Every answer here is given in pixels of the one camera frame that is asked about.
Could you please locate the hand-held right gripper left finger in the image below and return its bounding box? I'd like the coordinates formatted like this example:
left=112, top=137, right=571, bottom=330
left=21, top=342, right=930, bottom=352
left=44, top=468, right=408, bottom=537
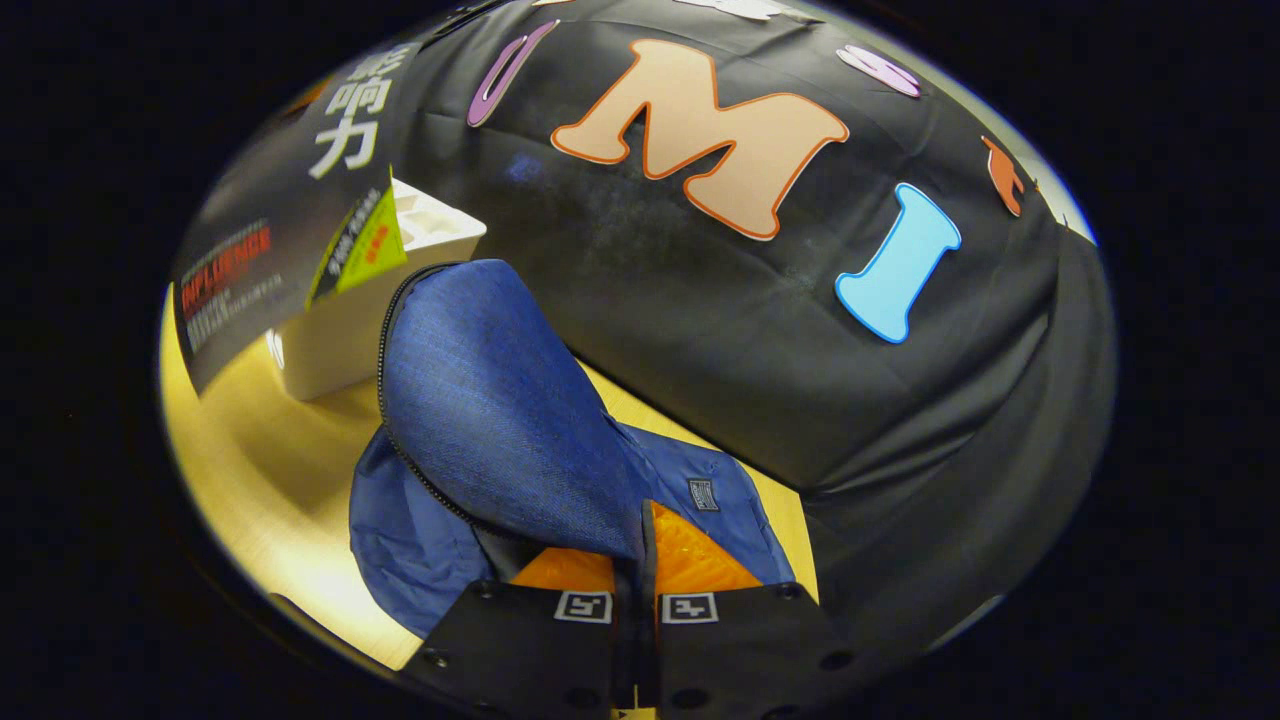
left=400, top=530, right=641, bottom=720

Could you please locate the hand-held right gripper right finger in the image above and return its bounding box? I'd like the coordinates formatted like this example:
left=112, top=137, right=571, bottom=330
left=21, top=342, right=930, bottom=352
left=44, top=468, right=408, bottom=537
left=642, top=500, right=861, bottom=720

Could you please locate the white bookshelf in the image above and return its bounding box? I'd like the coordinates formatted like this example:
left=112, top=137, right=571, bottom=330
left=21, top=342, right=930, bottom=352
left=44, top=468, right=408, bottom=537
left=265, top=178, right=488, bottom=401

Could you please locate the black book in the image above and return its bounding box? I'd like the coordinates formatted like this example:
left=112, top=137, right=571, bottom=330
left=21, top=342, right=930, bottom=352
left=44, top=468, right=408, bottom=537
left=170, top=40, right=426, bottom=396

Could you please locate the blue schoolbag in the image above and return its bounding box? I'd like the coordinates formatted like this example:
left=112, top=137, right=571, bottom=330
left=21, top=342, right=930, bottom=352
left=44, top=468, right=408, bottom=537
left=348, top=258, right=796, bottom=641

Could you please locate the black backdrop cloth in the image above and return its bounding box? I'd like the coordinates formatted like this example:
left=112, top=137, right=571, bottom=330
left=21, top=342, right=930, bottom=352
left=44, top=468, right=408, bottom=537
left=400, top=0, right=1116, bottom=661

